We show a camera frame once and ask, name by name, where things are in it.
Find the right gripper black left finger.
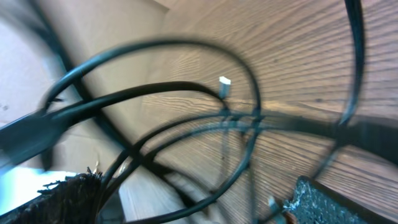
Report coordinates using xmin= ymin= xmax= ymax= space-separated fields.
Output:
xmin=1 ymin=171 xmax=103 ymax=224

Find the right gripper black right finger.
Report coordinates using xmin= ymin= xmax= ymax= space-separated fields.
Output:
xmin=284 ymin=176 xmax=395 ymax=224

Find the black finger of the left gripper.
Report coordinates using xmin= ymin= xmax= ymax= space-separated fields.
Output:
xmin=1 ymin=110 xmax=72 ymax=168

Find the black USB cable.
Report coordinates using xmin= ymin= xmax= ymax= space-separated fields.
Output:
xmin=27 ymin=0 xmax=398 ymax=224

